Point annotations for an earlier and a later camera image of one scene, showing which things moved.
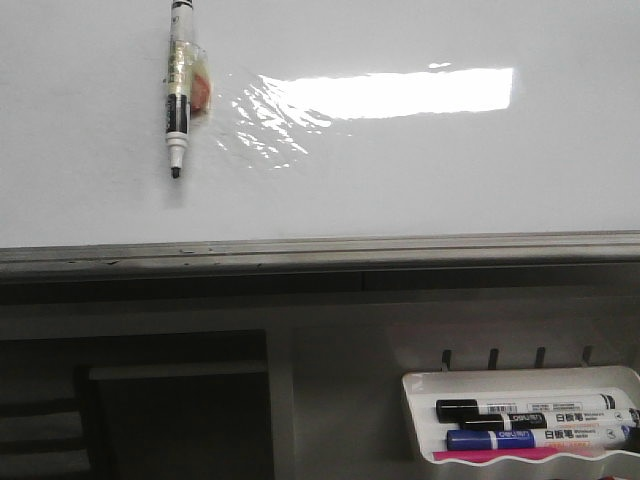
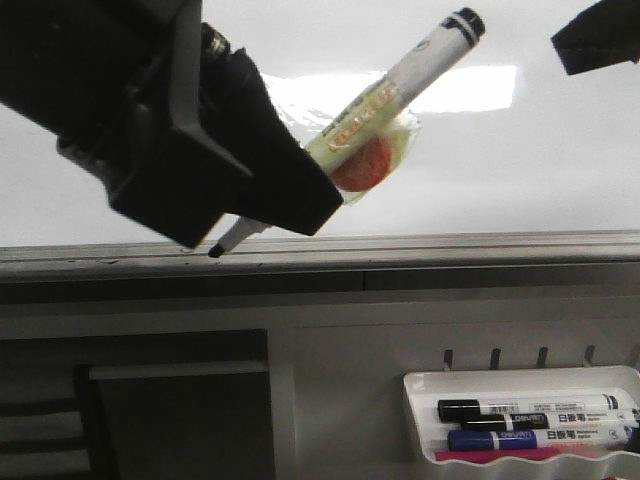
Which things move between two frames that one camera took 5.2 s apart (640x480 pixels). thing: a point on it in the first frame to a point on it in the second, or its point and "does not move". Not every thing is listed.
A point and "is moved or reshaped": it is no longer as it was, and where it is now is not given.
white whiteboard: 328,119 does not move
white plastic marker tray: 423,389 does not move
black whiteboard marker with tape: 188,88 is moved or reshaped
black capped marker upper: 454,409 does not move
